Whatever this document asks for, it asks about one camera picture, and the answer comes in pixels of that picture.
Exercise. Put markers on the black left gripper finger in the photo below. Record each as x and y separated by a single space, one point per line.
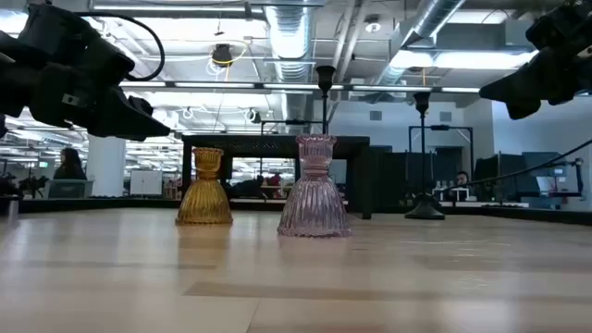
125 122
142 105

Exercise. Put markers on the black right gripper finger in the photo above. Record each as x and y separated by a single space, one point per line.
527 83
523 111

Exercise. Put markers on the tall black metal candlestick holder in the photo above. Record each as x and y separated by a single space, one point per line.
422 102
325 74

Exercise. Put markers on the amber ribbed glass candle holder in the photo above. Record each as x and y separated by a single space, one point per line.
204 199

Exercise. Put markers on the pink ribbed glass candle holder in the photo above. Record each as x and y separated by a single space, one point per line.
314 203

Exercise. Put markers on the white round column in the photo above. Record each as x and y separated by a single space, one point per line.
106 166

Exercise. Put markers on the white cabinet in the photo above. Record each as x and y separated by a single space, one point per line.
146 182

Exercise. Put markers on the person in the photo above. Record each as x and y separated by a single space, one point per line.
462 178
69 166

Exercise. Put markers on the long ceiling light strip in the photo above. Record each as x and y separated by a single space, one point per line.
213 84

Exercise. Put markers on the black boom stand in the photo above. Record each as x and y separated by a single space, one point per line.
578 176

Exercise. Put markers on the black hanging ceiling device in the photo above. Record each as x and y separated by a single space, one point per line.
222 54

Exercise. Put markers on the black perforated metal shelf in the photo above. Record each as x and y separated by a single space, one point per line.
259 145

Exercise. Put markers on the silver slanted ceiling duct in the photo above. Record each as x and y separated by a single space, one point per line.
430 18

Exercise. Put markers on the silver ribbed ceiling duct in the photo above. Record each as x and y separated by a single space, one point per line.
290 28

